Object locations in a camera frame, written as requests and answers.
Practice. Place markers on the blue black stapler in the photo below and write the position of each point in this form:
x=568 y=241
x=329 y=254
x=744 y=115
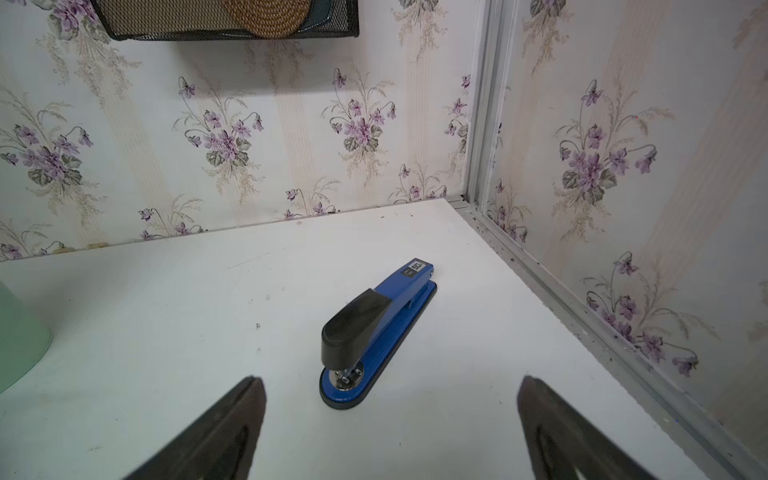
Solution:
x=360 y=340

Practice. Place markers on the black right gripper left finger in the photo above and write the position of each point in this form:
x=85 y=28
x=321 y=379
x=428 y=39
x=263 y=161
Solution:
x=220 y=444

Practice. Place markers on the black mesh wall organizer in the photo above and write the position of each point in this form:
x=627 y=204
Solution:
x=207 y=20

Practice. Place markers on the round woven coaster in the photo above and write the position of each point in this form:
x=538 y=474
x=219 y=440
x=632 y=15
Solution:
x=270 y=19

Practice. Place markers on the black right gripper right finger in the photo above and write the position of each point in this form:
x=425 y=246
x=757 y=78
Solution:
x=563 y=444

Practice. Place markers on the green pen cup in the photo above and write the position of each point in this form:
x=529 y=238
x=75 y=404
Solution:
x=24 y=339

